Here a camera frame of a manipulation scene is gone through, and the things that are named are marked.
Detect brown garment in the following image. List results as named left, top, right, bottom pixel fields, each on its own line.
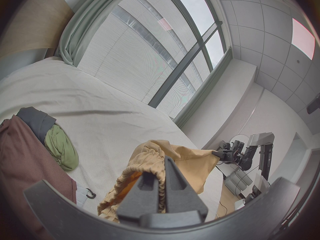
left=0, top=115, right=77, bottom=234

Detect grey-green curtain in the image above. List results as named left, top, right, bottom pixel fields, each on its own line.
left=56, top=0, right=140, bottom=67

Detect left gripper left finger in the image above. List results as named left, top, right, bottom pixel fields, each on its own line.
left=116, top=171, right=161, bottom=221

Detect black garment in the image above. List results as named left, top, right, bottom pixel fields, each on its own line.
left=16, top=107, right=57, bottom=147

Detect window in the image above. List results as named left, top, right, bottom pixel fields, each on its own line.
left=75, top=0, right=234, bottom=121

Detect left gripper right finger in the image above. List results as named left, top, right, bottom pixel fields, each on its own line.
left=164, top=155, right=208, bottom=222

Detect round mirror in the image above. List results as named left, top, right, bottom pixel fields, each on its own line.
left=229, top=133, right=250, bottom=157

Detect bed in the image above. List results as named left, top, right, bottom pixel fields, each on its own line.
left=0, top=0, right=224, bottom=224

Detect green garment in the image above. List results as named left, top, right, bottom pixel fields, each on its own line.
left=44, top=124, right=79, bottom=172

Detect tan shorts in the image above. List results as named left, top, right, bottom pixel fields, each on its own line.
left=97, top=139, right=220, bottom=221

